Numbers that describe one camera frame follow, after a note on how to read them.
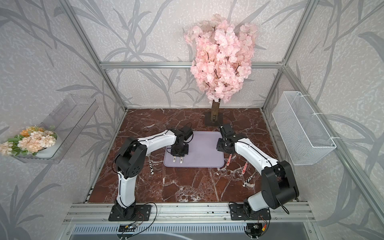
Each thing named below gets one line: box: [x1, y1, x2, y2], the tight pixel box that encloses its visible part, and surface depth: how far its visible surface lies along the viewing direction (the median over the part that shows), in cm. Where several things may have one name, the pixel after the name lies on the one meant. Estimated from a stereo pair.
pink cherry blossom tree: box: [183, 14, 259, 122], surface depth 71 cm
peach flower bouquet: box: [0, 125, 58, 158], surface depth 50 cm
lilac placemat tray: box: [163, 131, 225, 168], surface depth 93 cm
